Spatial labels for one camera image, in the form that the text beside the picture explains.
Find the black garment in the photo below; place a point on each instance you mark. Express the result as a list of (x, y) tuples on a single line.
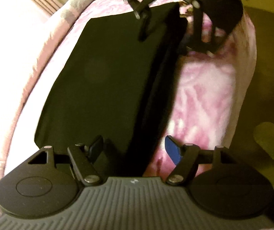
[(117, 87)]

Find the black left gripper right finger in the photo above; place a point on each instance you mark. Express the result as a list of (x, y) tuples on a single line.
[(188, 157)]

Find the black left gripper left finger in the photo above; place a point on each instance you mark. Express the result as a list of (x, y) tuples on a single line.
[(72, 167)]

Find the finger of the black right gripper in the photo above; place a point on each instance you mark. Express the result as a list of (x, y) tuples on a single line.
[(194, 41), (143, 14)]

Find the yellow-green slipper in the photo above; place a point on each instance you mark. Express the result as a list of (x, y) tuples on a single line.
[(271, 141)]

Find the grey pink quilt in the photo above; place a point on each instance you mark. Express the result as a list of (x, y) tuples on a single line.
[(18, 76)]

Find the pink rose blanket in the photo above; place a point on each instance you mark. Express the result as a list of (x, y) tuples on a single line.
[(210, 91)]

